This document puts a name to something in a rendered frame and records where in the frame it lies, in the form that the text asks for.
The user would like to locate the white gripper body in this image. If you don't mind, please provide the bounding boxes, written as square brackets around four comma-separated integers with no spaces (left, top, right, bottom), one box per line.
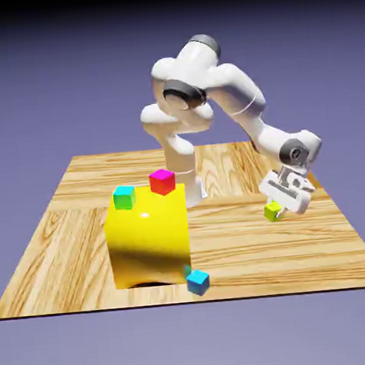
[257,167,313,218]

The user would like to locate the small red cube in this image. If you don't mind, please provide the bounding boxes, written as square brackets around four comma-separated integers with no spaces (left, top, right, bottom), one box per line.
[147,167,177,198]

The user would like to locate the large yellow box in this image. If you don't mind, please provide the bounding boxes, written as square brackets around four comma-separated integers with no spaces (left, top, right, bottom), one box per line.
[100,182,194,292]

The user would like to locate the small blue cube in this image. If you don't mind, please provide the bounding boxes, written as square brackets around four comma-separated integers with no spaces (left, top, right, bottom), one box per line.
[185,267,212,297]

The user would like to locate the small lime green cube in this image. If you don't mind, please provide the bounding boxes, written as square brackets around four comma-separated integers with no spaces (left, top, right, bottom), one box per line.
[262,200,284,224]

